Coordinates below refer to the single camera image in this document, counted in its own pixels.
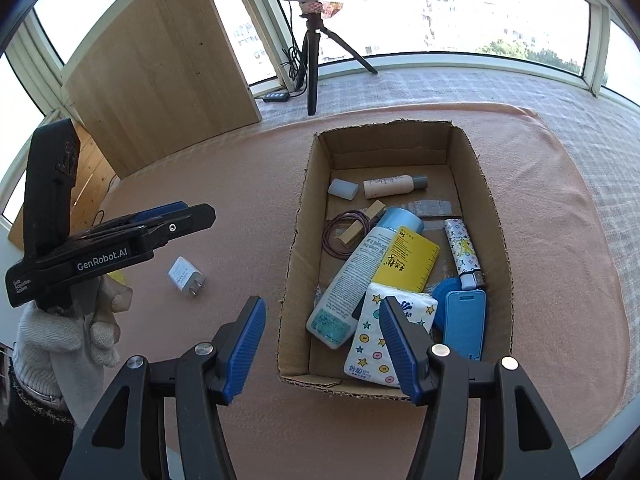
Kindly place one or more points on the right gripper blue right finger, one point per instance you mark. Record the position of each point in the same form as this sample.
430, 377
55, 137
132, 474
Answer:
407, 343

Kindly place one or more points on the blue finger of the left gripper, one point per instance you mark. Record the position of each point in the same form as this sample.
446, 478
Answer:
159, 211

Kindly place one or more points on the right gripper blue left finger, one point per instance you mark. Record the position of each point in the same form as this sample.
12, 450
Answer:
237, 345

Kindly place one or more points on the blue plastic phone stand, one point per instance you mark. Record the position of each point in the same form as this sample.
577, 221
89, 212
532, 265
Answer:
464, 326

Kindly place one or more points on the white USB wall charger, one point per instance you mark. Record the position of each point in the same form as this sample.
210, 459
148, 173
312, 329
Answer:
186, 277

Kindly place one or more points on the round blue tin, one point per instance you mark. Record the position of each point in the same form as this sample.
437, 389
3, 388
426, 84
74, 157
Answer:
439, 293

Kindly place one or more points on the white lotion bottle blue cap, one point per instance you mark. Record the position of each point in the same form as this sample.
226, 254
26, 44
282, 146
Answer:
333, 321

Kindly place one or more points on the yellow black box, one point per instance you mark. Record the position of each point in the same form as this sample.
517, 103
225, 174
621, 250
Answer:
408, 262

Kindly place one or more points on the patterned white lighter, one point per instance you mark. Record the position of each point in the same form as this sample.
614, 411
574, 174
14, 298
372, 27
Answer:
465, 257

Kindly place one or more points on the wooden clothespin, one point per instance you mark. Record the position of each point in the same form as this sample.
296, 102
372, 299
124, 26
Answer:
364, 219

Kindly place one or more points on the small pink cosmetic bottle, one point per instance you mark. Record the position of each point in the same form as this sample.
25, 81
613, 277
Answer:
390, 186

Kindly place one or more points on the small white translucent cap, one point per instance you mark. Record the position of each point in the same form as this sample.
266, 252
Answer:
346, 190

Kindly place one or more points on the yellow plastic shuttlecock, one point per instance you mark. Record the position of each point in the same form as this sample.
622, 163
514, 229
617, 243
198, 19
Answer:
118, 277

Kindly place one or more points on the left black sleeve forearm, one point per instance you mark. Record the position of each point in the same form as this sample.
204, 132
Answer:
37, 435

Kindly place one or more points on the left white gloved hand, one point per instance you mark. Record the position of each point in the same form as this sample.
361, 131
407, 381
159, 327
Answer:
59, 361

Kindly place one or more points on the open cardboard box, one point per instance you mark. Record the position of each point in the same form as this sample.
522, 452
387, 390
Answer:
457, 189

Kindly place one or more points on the large wooden board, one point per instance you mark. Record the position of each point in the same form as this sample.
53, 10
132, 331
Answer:
153, 77

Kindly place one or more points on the checkered white bedsheet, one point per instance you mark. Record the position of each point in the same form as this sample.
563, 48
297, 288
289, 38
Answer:
599, 134

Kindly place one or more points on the black inline cable remote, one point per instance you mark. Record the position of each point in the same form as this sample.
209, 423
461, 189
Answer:
278, 97

